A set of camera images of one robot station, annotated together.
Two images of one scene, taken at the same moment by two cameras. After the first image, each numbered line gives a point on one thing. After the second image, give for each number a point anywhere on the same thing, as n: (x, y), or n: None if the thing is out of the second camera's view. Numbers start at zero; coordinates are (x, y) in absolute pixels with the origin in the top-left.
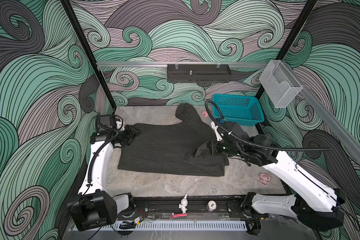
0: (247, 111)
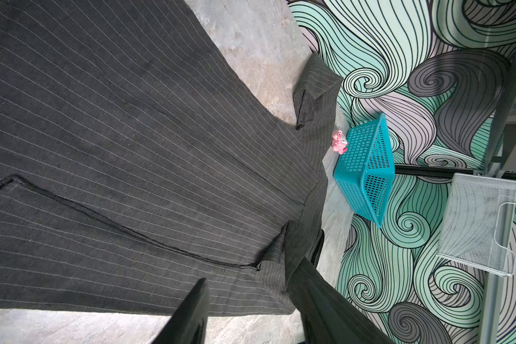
0: (365, 172)
